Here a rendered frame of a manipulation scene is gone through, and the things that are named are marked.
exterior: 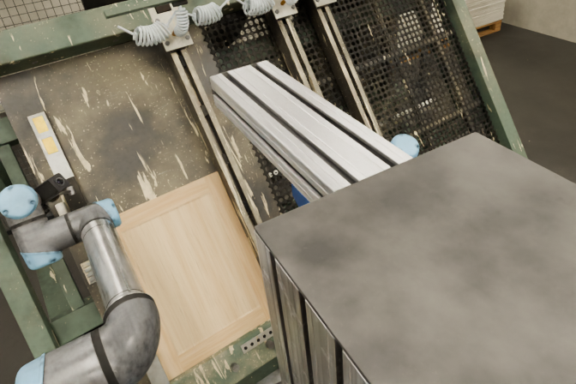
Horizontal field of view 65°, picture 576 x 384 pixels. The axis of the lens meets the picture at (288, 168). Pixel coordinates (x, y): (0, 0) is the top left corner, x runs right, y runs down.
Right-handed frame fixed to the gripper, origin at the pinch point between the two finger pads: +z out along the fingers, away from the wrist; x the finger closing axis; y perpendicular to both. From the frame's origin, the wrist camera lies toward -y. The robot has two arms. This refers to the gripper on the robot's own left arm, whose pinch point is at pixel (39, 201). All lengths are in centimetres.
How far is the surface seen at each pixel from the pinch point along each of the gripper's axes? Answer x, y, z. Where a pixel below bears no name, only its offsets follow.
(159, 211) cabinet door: 26.6, -23.2, 10.2
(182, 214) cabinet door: 32.8, -27.7, 10.5
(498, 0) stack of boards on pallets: 151, -542, 251
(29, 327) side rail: 24.7, 26.5, 7.1
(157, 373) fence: 63, 13, 8
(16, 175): -12.2, -0.7, 17.2
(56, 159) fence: -7.3, -12.0, 8.2
